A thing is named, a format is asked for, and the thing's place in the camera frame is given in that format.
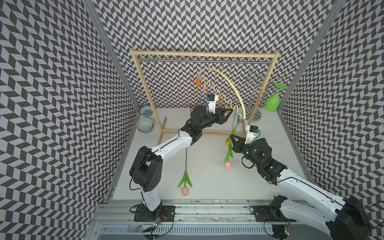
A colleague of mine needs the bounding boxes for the yellow tulip flower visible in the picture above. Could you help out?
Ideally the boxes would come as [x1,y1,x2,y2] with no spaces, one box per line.
[226,114,241,146]

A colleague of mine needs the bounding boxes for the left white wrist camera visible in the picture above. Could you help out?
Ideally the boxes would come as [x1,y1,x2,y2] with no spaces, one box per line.
[206,94,219,114]

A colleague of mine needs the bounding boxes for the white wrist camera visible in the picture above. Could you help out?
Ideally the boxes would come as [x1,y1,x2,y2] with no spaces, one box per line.
[245,125,261,144]
[206,94,219,114]

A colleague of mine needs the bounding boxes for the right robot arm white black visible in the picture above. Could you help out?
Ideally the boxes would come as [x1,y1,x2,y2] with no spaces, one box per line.
[231,135,373,240]

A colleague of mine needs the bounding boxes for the blue white ceramic bowl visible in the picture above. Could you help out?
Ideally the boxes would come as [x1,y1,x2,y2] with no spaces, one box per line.
[139,104,153,118]

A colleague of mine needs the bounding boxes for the yellow arched peg hanger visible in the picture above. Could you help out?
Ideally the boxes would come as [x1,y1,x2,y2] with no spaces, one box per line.
[195,68,246,120]

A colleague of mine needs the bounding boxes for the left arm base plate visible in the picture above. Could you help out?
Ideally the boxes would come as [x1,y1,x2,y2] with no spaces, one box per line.
[134,204,176,223]

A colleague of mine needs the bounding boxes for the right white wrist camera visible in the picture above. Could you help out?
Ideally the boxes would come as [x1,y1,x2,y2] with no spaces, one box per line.
[245,125,261,144]

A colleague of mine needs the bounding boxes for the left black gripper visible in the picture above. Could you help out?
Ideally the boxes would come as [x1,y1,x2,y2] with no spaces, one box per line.
[199,106,233,130]

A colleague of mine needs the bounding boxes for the green plastic wine glass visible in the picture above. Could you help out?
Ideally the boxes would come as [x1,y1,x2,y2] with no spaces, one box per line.
[264,83,289,112]

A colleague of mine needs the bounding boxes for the metal rack rail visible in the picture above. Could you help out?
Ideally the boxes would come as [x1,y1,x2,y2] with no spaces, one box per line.
[139,59,272,64]

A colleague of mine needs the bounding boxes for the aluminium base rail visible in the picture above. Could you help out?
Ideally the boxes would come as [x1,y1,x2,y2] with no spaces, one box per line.
[89,199,334,238]

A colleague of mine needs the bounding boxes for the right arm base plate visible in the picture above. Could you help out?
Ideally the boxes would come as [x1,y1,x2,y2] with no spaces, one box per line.
[249,206,296,223]

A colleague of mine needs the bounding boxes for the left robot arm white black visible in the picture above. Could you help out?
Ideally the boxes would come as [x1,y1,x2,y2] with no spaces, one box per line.
[129,105,234,212]

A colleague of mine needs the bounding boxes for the green patterned ceramic bowl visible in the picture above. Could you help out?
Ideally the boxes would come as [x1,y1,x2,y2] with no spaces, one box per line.
[136,118,154,133]

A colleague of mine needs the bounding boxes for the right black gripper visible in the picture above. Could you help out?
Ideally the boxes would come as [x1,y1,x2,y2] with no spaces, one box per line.
[230,134,262,168]

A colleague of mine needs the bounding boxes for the metal wire glass stand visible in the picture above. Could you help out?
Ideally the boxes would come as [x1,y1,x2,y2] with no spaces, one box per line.
[244,67,286,122]

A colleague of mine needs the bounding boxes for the pink tulip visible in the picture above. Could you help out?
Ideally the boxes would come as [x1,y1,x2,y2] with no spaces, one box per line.
[224,137,233,170]
[178,149,193,197]

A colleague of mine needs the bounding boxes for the wooden clothes rack frame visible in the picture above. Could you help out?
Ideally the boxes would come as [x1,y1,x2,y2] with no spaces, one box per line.
[130,48,281,145]

